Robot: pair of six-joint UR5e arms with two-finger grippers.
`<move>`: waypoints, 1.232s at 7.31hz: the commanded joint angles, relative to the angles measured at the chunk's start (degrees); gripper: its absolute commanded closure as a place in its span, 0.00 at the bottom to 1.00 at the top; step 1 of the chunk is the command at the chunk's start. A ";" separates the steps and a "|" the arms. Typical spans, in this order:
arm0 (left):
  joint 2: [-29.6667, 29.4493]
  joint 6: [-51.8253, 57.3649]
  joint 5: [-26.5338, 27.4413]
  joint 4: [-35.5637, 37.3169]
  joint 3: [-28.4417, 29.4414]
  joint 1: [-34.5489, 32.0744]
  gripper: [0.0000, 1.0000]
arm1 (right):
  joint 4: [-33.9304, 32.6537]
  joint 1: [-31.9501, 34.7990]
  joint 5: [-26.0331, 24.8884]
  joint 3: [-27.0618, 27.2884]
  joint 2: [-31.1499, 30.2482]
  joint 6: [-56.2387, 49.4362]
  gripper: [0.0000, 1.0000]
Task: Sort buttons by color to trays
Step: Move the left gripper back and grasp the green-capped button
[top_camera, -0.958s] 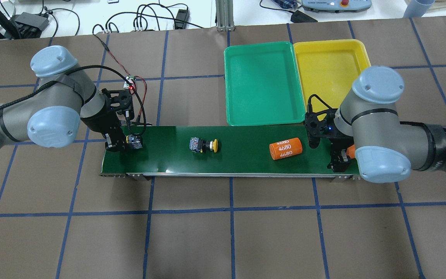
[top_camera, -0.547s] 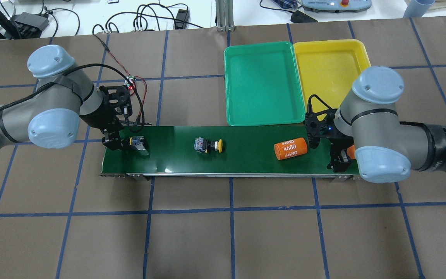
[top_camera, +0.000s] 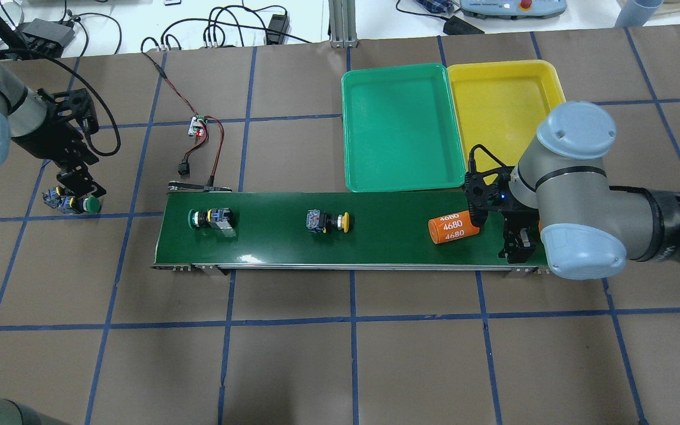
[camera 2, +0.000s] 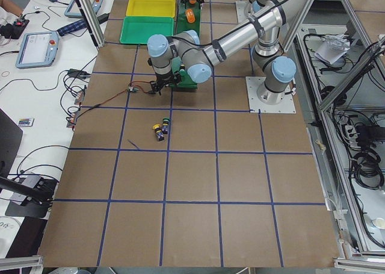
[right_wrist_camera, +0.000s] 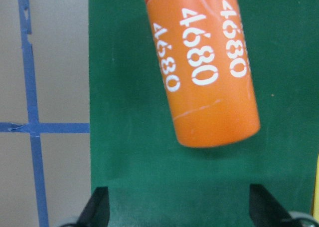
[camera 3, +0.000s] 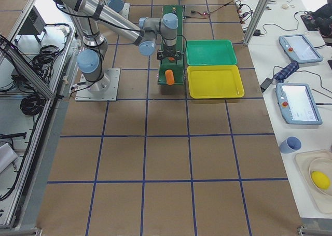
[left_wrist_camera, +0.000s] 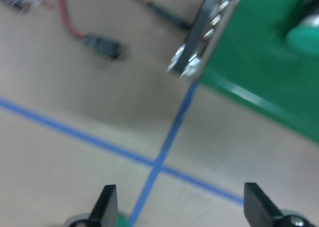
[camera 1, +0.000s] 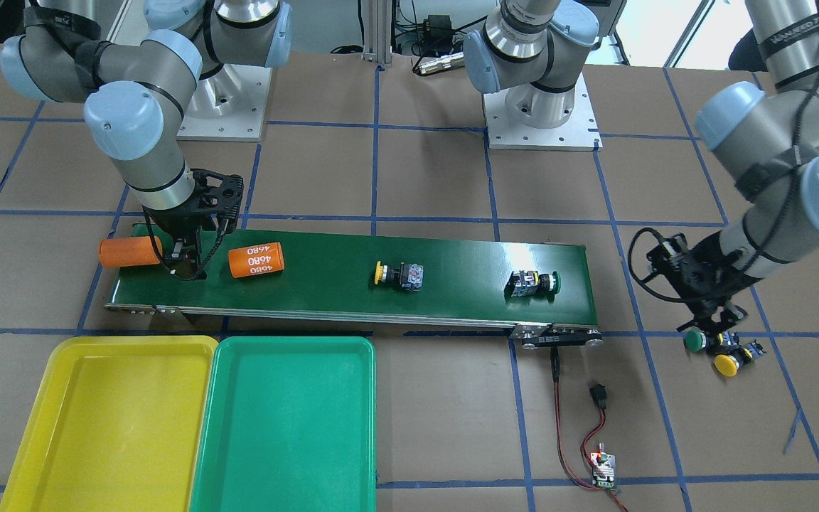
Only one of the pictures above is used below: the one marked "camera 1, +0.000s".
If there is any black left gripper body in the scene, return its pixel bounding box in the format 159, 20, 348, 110
648, 231, 755, 320

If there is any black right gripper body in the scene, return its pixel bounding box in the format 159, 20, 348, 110
143, 169, 244, 249

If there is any green push button switch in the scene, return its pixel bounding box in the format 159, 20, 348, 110
682, 329, 724, 356

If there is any plain orange cylinder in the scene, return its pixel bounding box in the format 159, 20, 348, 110
98, 236, 162, 268

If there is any yellow push button switch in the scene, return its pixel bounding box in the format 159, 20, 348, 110
714, 341, 767, 377

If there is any orange cylinder marked 4680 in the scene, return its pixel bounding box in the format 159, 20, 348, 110
227, 242, 285, 279

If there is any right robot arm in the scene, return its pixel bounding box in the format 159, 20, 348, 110
0, 1, 292, 281

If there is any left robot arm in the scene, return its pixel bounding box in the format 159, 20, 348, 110
464, 1, 819, 337

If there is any green conveyor belt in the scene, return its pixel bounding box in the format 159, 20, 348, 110
105, 230, 602, 347

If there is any small motor controller board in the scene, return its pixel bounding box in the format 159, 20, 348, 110
589, 450, 618, 490

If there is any yellow plastic tray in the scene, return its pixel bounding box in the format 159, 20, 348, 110
0, 335, 218, 511

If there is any green plastic tray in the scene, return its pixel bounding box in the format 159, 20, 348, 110
189, 336, 376, 511

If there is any silver metal connector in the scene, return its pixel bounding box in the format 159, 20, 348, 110
412, 51, 465, 77

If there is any black power adapter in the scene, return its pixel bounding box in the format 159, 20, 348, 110
422, 14, 453, 43

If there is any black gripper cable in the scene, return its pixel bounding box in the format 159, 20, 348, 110
627, 228, 687, 305

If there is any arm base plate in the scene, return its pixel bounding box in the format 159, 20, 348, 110
178, 64, 273, 142
482, 74, 604, 151

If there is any red black power cable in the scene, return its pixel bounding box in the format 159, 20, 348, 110
550, 347, 629, 512

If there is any aluminium frame post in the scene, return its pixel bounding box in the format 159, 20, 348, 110
360, 1, 394, 69

